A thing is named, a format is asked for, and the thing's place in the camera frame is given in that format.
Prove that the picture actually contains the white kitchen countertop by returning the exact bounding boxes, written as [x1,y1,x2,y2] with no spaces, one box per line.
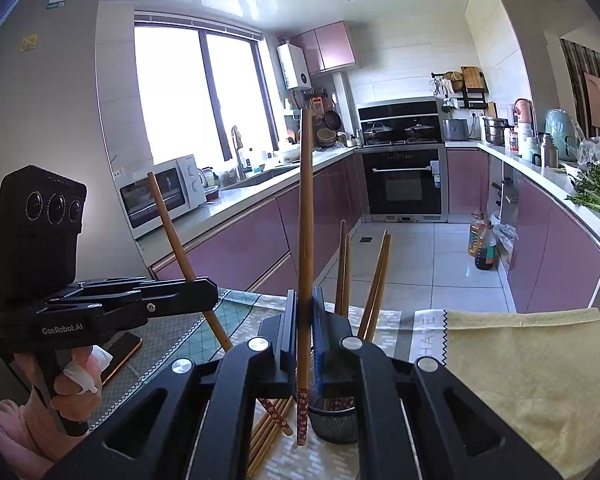
[136,137,600,261]

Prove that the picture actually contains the pink base cabinets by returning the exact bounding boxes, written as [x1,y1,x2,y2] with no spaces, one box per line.
[150,152,366,293]
[446,147,600,315]

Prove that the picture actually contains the dark cooking oil bottle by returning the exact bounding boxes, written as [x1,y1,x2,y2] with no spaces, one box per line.
[475,220,498,271]

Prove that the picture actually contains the kitchen window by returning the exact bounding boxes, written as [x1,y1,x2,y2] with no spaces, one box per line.
[132,10,293,168]

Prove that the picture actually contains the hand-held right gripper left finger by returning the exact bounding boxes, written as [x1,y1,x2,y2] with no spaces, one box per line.
[42,289,298,480]

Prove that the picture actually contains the red-tipped wooden chopstick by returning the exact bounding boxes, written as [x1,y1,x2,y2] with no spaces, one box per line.
[335,220,347,313]
[146,172,294,437]
[356,230,388,341]
[362,233,392,343]
[296,108,315,447]

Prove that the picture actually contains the yellow and white printed tablecloth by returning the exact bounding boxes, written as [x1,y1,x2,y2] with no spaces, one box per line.
[87,287,600,480]

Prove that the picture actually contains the green checkered table mat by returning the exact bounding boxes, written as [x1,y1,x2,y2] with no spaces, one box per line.
[87,287,261,431]

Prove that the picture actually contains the white tissue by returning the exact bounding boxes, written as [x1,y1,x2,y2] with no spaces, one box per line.
[62,347,113,395]

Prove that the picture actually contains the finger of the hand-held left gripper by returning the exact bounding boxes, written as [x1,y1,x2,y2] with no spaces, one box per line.
[74,275,202,297]
[99,278,219,331]

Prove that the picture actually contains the silver toaster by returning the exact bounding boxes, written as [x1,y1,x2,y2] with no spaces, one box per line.
[441,118,470,142]

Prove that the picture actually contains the pile of wooden chopsticks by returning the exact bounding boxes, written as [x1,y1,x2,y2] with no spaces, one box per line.
[246,399,293,480]

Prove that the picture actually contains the pale green appliance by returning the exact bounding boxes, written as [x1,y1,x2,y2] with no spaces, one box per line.
[545,108,586,161]

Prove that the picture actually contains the pink wall cabinet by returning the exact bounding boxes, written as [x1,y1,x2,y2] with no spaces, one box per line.
[290,21,357,75]

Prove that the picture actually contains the smartphone with orange case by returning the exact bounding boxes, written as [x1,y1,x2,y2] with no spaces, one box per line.
[100,332,144,388]

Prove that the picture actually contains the pink thermos jug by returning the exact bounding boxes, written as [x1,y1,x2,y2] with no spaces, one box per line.
[512,98,535,128]

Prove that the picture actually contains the wooden cutting board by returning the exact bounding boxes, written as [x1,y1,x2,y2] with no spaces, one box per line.
[461,66,486,92]

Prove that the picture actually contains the white microwave oven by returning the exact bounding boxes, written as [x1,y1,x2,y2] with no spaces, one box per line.
[118,154,208,241]

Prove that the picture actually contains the steel kitchen sink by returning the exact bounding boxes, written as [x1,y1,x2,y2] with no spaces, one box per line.
[225,165,301,191]

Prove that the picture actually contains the black wall rack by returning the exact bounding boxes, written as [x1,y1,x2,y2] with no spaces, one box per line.
[431,66,490,111]

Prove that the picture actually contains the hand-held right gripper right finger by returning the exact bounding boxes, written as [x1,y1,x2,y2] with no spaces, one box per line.
[310,287,563,480]

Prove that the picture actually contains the white wall water heater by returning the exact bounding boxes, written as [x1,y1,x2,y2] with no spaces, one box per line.
[277,42,312,90]

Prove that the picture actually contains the person's left hand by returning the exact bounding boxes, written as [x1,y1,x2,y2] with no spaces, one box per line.
[30,347,105,441]

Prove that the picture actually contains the steel kitchen faucet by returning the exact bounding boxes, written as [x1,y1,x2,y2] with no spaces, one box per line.
[230,125,248,181]

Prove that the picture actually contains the steel steamer pot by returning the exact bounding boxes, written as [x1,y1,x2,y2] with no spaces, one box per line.
[481,116,511,145]

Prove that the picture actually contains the striped wall panel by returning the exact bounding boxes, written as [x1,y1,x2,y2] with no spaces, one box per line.
[560,37,600,146]

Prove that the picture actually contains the black integrated stove oven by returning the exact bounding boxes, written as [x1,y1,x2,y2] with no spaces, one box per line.
[356,96,448,223]

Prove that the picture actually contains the pink wall picture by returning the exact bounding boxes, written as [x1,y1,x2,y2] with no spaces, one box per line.
[582,72,600,131]

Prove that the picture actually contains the silver refrigerator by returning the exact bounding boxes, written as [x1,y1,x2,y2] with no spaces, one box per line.
[0,0,153,311]

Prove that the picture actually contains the steel thermos bottle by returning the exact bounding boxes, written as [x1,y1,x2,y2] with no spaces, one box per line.
[537,132,561,170]

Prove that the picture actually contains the green leafy vegetables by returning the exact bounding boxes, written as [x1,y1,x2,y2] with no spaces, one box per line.
[565,162,600,223]

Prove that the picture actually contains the black mesh utensil holder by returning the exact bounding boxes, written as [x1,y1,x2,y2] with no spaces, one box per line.
[307,394,362,445]

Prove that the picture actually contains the black pot with glass lid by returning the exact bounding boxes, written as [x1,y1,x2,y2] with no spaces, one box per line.
[362,121,396,142]
[404,122,438,142]

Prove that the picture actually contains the white trash bag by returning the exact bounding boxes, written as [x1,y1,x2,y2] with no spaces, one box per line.
[492,222,518,261]

